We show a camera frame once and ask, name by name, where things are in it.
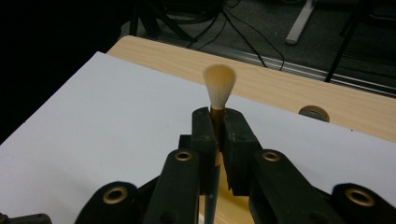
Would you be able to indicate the white stand foot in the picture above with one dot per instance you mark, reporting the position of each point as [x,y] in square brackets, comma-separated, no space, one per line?
[299,25]

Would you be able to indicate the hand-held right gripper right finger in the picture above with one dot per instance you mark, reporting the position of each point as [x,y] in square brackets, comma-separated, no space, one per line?
[239,155]

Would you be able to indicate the black stand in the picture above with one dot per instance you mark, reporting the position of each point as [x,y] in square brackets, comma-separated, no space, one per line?
[155,21]

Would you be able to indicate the black tripod leg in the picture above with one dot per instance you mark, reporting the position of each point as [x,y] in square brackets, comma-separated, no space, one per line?
[344,43]

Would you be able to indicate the metal floor rail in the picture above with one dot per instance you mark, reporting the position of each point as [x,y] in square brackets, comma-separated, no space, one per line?
[311,73]

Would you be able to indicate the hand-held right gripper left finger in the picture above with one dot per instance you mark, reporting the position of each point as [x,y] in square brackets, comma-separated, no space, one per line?
[204,149]

